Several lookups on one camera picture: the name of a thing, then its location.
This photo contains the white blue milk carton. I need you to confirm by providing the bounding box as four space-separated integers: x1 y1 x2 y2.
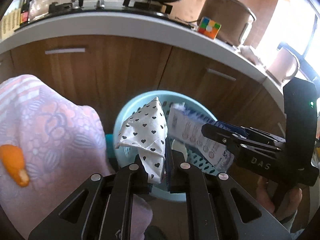
167 102 234 175

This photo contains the white heart patterned paper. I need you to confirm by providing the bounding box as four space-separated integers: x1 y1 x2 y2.
115 97 168 184

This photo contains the wooden kitchen cabinet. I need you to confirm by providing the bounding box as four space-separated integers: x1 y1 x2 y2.
0 35 288 201

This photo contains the right hand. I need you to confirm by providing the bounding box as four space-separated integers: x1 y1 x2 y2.
256 177 303 221

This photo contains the light blue perforated basket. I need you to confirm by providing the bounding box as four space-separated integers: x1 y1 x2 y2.
113 90 233 202

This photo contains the pink patterned tablecloth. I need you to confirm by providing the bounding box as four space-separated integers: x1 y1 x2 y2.
1 75 152 239

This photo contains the white kettle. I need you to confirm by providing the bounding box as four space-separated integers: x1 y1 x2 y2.
266 47 300 85

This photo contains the orange peel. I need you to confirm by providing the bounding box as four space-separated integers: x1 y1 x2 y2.
1 145 30 187

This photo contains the steel pot with lid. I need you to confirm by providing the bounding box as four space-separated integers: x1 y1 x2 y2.
197 0 257 47

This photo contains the colourful puzzle cube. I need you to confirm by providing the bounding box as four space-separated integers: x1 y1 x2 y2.
197 17 221 40

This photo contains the white countertop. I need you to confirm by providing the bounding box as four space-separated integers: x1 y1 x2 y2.
1 12 284 111

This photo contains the gas stove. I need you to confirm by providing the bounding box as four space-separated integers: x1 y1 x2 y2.
19 0 196 29

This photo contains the dark sauce bottle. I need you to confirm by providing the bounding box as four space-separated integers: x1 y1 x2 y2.
20 0 30 26

